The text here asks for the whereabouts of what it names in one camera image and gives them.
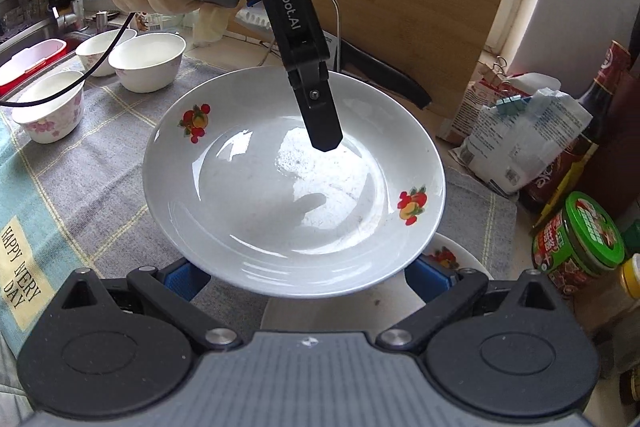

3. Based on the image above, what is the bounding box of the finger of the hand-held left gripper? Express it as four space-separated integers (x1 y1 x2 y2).
287 62 344 152

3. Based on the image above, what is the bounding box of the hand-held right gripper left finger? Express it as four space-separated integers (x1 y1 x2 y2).
50 257 244 352

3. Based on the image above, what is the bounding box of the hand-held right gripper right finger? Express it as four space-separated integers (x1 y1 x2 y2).
375 254 568 353

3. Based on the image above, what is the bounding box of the white plate with fruit print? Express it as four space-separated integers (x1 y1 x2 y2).
142 67 446 299
260 232 493 333

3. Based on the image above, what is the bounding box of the white bowl pink flower print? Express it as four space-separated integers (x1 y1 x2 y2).
11 70 85 144

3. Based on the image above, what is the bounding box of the stack of clear plastic cups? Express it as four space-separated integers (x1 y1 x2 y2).
191 4 232 48

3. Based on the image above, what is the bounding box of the wooden cutting board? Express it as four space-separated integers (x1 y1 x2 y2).
280 0 518 120

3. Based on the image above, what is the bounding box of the clear glass jar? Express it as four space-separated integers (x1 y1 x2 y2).
132 9 173 35

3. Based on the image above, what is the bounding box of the grey checked table mat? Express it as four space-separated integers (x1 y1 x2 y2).
0 52 518 343

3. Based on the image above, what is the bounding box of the red and white bag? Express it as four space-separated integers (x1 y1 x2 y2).
437 62 561 145

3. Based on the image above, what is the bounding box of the white printed plastic bag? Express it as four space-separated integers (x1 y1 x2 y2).
450 87 598 198

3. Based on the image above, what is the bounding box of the green lidded sauce jar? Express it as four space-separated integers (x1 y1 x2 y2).
531 191 626 299

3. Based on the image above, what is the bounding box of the metal sink fitting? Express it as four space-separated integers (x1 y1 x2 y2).
95 9 121 32

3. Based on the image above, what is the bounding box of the green capped bottle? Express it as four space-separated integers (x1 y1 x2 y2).
620 217 640 258

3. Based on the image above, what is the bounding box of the metal faucet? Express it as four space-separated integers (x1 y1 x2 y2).
50 0 86 32

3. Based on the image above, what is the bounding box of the dark soy sauce bottle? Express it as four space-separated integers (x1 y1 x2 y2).
520 39 640 215

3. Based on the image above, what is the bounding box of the steel sink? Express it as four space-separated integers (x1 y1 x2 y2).
0 0 96 58

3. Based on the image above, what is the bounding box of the white container red rim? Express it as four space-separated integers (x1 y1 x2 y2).
0 38 68 88

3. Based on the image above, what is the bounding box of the metal wire rack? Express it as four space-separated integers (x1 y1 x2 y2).
260 0 346 75

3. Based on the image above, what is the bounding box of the black handled kitchen knife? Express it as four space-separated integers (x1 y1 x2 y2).
345 39 432 109

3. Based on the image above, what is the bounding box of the black cable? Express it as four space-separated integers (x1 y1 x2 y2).
0 12 138 108

